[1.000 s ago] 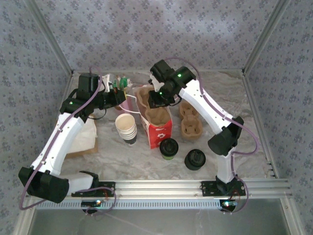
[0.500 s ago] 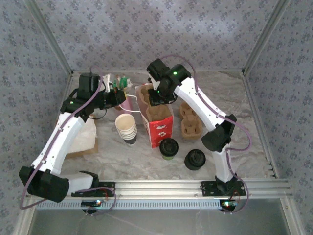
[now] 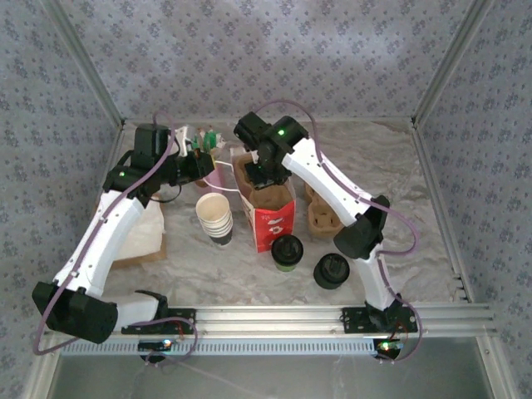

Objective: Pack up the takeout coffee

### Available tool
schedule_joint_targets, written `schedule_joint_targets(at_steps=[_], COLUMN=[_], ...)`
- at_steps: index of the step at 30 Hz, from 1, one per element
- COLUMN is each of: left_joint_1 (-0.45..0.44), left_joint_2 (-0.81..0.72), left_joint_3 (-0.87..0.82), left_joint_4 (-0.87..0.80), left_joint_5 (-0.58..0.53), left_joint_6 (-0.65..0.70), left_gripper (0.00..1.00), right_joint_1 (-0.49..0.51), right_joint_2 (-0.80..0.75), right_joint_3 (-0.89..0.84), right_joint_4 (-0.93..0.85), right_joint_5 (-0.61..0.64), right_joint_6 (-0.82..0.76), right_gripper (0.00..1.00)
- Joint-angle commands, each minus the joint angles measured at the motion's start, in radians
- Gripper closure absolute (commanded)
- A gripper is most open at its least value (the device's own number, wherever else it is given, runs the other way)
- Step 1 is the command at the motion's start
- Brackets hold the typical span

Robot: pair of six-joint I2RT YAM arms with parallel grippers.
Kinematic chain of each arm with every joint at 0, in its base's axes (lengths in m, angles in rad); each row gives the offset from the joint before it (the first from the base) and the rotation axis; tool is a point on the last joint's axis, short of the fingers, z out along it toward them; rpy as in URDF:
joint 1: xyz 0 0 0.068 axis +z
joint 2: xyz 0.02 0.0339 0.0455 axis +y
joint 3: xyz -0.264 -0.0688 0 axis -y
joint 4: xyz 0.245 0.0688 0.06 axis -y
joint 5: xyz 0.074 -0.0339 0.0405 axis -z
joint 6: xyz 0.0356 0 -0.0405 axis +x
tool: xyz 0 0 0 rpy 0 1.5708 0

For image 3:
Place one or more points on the brown cardboard cup carrier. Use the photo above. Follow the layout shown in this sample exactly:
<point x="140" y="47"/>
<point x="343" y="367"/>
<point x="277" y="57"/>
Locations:
<point x="322" y="222"/>
<point x="270" y="197"/>

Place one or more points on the striped paper cup stack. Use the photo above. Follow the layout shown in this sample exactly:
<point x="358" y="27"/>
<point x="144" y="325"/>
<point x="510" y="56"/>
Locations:
<point x="212" y="208"/>

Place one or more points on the red white paper gift bag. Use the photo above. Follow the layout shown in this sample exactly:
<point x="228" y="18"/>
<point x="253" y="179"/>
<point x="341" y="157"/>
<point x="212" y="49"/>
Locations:
<point x="270" y="228"/>

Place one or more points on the black cup lid stack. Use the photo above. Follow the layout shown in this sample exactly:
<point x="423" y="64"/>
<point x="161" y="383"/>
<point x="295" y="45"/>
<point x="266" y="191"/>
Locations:
<point x="331" y="271"/>

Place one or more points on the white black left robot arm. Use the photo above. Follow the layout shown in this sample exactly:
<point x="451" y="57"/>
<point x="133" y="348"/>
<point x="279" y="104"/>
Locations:
<point x="99" y="241"/>

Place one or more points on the pink straw holder cup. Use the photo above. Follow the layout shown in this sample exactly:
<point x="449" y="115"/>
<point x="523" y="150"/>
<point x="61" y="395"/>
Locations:
<point x="218" y="180"/>

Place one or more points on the white napkin stack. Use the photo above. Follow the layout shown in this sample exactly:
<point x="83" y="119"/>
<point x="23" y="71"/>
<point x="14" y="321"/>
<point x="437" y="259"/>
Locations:
<point x="145" y="232"/>

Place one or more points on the left controller board with light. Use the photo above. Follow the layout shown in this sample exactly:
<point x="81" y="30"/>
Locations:
<point x="154" y="345"/>

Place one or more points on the controller board with light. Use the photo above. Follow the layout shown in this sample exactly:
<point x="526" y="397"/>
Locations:
<point x="154" y="345"/>
<point x="384" y="347"/>

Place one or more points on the right controller board with light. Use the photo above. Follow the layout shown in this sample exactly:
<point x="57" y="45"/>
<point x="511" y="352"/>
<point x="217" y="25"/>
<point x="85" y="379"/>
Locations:
<point x="384" y="347"/>

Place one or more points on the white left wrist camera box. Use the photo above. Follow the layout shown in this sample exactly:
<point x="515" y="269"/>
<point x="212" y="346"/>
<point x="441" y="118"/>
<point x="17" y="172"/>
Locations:
<point x="183" y="139"/>

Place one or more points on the aluminium corner post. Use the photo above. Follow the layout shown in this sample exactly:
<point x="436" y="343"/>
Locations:
<point x="88" y="62"/>
<point x="449" y="62"/>

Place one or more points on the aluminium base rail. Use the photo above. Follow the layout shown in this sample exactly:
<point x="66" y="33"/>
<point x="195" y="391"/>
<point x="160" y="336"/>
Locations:
<point x="270" y="320"/>

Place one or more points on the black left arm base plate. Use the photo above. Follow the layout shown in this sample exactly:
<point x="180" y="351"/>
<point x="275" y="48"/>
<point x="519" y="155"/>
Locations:
<point x="187" y="316"/>

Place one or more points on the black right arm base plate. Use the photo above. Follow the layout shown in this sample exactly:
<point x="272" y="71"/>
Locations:
<point x="351" y="320"/>

